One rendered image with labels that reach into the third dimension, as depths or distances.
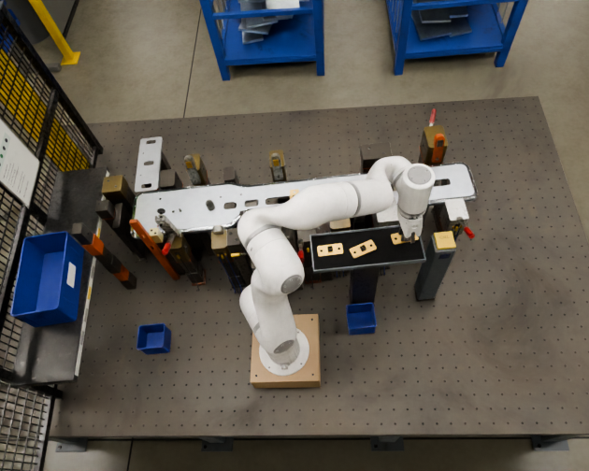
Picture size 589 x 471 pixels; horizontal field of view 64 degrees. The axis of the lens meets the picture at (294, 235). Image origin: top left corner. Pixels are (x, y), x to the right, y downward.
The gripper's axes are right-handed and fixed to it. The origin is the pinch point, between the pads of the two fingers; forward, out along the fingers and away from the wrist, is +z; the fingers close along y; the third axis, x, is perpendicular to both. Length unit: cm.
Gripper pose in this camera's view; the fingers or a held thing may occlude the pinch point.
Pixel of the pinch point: (405, 233)
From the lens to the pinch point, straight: 154.8
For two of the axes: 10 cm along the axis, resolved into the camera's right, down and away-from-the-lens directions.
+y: -1.8, -8.5, 4.9
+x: -9.8, 2.0, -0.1
